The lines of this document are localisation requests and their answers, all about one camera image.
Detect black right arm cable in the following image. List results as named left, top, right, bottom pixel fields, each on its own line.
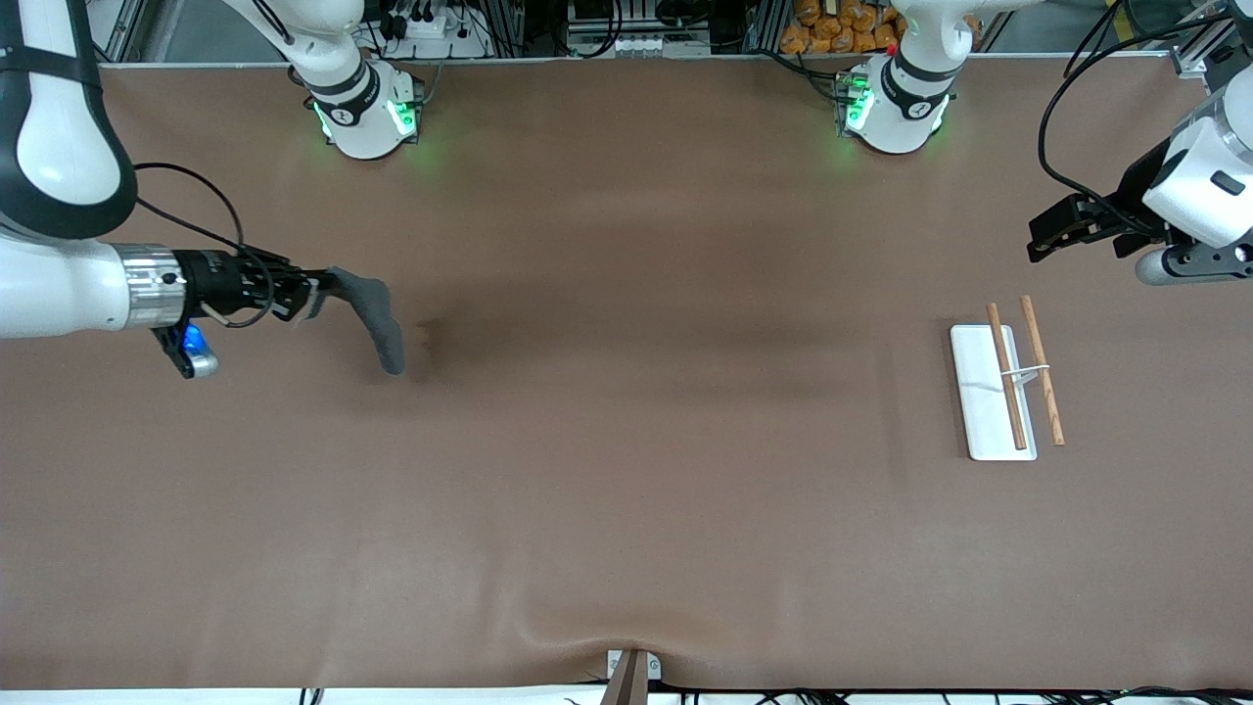
left=132, top=162, right=277, bottom=330

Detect metal table clamp bracket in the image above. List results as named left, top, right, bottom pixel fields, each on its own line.
left=599, top=648, right=664, bottom=705

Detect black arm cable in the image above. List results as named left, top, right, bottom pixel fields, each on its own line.
left=132, top=162, right=277, bottom=330
left=1039, top=0, right=1236, bottom=238

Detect aluminium frame corner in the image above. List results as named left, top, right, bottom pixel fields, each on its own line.
left=1170, top=0, right=1253, bottom=94
left=86, top=0, right=148, bottom=66

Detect aluminium frame post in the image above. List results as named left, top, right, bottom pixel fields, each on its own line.
left=744, top=0, right=794, bottom=55
left=480, top=0, right=532, bottom=56

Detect white power strip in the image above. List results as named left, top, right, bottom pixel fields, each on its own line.
left=377, top=8, right=487, bottom=60

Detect white rack with wooden rods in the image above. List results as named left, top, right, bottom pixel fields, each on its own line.
left=950, top=295, right=1066, bottom=462

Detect orange snack bags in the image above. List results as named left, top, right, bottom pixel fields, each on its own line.
left=780, top=0, right=980, bottom=56

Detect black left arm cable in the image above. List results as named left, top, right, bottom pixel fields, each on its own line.
left=1039, top=0, right=1236, bottom=238

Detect dark grey towel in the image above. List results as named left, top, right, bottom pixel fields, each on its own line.
left=308, top=266, right=406, bottom=377

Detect white socket block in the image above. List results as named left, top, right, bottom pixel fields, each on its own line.
left=612, top=34, right=713, bottom=58

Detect brown table cover mat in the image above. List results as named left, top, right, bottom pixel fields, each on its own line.
left=0, top=54, right=1253, bottom=691

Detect thin black hanging cable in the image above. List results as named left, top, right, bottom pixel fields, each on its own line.
left=1062, top=0, right=1127, bottom=77

